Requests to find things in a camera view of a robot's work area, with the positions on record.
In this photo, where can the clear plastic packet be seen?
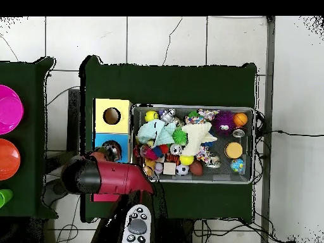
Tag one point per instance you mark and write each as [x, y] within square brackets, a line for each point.
[112, 149]

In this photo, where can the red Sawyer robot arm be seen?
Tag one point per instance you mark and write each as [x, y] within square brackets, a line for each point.
[119, 177]

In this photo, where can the wooden box with three holes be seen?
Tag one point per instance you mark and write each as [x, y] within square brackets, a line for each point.
[111, 126]

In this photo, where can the shallow mesh bin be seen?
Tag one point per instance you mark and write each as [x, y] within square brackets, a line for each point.
[227, 177]

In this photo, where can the mint muslin cloth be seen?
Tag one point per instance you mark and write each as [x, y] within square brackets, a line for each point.
[154, 131]

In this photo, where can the smooth yellow ball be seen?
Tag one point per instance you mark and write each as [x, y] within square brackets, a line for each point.
[151, 116]

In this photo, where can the yellow tennis ball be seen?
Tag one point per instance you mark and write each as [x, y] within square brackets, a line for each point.
[186, 160]

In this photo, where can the small soccer ball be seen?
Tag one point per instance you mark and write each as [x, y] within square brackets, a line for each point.
[182, 169]

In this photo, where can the colourful patterned cloth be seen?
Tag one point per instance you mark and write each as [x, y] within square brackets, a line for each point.
[200, 116]

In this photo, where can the dark green table cloth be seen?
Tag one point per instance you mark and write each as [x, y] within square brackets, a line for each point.
[33, 152]
[172, 86]

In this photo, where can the purple spiky rubber ball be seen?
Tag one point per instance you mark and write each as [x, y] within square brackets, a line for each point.
[223, 121]

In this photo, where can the small orange basketball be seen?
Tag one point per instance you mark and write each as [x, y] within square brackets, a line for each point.
[240, 119]

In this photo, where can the blue globe ball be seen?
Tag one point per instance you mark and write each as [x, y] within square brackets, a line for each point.
[238, 165]

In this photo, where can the orange plastic bowl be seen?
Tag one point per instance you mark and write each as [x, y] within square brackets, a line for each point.
[7, 159]

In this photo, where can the magenta plastic bowl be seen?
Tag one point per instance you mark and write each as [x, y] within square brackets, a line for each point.
[7, 108]

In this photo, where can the green plastic cup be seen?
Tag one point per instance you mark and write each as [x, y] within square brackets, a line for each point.
[5, 197]

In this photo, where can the grey metal rail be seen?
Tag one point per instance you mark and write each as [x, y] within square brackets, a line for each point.
[268, 101]

